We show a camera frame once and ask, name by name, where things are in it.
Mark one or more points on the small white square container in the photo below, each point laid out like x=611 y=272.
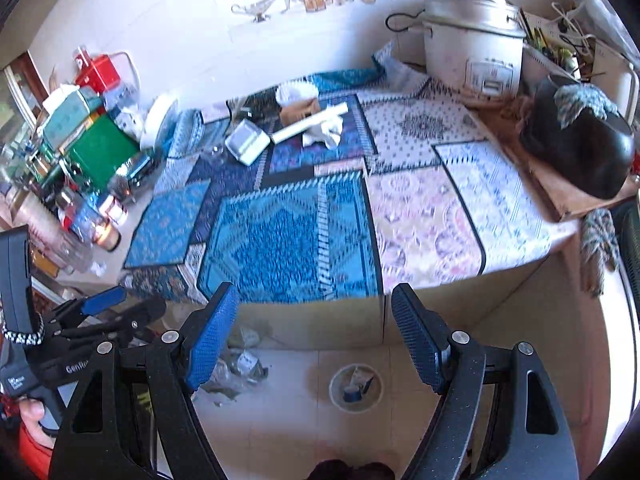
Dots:
x=245 y=142

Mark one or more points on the plastic bag of white packets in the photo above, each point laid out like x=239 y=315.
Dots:
x=125 y=121

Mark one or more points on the blue plastic basket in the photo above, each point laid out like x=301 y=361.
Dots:
x=186 y=132

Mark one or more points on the white jar red label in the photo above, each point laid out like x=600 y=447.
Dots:
x=112 y=210

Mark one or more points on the crumpled clear plastic wrap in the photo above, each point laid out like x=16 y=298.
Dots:
x=65 y=255

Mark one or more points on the person's left forearm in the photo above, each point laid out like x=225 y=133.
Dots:
x=32 y=457

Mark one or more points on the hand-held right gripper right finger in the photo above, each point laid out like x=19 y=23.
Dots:
x=417 y=340

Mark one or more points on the lit glass candle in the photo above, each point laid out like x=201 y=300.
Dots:
x=106 y=238

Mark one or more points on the clear plastic bag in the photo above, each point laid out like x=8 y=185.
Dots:
x=595 y=6

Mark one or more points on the white foam net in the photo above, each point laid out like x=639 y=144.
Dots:
x=295 y=92

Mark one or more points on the large cardboard box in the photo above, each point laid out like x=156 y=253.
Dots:
x=325 y=320

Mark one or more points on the white tissue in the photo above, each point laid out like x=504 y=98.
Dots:
x=327 y=136

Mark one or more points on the crumpled plastic bag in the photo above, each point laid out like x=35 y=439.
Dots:
x=235 y=365

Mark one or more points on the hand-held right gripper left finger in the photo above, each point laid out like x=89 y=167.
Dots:
x=215 y=332

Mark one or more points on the patterned blue tablecloth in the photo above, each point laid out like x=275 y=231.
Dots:
x=290 y=240

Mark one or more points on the white rice cooker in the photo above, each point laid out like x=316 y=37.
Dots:
x=465 y=55

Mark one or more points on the person's left hand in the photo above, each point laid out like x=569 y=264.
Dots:
x=32 y=412

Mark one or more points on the dark round pot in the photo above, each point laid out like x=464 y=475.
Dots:
x=575 y=156

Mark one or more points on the white round tray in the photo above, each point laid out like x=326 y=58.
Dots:
x=160 y=120

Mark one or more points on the teal tissue box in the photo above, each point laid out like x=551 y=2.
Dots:
x=67 y=115

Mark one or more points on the small crumpled white paper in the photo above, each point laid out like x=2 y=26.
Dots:
x=98 y=268

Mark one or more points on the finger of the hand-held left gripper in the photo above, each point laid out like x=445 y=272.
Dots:
x=142 y=312
x=102 y=302

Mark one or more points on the white plastic basket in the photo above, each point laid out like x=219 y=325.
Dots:
x=609 y=76

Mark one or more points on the teal knitted cloth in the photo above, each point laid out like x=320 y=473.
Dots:
x=585 y=101

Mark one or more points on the brown cardboard piece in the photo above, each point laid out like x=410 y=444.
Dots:
x=300 y=111

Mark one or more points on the white paper tube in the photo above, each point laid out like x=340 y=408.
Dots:
x=310 y=122

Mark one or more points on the red container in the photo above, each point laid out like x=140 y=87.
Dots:
x=97 y=74

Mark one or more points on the green box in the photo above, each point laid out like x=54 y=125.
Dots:
x=100 y=152

